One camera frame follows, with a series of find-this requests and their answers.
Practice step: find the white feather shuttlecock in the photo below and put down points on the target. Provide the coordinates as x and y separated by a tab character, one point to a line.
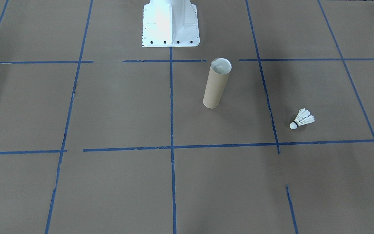
304	119

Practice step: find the brown cardboard tube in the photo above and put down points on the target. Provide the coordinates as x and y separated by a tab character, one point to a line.
214	87

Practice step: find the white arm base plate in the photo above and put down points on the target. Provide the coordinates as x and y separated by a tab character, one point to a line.
170	26

